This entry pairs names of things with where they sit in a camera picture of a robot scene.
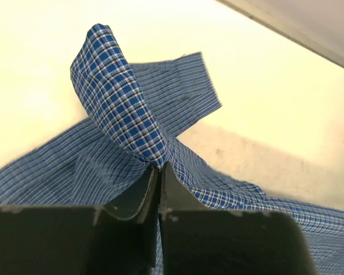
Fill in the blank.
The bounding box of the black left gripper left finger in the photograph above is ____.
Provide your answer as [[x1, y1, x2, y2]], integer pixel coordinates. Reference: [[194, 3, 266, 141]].
[[0, 167, 159, 274]]

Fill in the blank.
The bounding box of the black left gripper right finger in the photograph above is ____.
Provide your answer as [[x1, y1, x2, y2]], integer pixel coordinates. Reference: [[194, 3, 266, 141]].
[[159, 163, 316, 275]]

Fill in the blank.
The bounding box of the blue checkered long sleeve shirt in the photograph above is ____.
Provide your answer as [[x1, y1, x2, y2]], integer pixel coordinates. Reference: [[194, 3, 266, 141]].
[[0, 24, 344, 274]]

